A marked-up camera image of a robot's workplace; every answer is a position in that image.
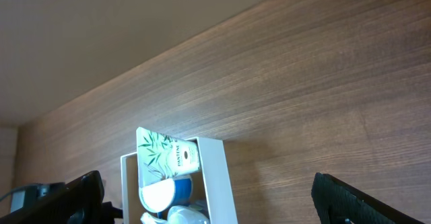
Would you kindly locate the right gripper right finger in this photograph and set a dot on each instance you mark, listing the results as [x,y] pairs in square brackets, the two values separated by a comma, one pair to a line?
[337,202]

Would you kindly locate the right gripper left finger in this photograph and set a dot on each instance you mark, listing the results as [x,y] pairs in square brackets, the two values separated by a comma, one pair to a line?
[83,195]

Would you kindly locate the cotton bud tub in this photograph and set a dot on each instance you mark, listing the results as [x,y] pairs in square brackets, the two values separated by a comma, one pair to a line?
[160,196]

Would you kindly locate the white shampoo tube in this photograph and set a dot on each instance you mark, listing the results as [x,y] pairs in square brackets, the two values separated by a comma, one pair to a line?
[160,157]

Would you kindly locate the clear spray bottle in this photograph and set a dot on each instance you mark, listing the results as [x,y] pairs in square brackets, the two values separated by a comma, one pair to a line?
[177,215]

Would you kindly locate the white cardboard box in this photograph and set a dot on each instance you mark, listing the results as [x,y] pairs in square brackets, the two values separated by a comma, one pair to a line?
[212,184]

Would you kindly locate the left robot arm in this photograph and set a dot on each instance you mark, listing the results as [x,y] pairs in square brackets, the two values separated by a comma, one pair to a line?
[26,196]

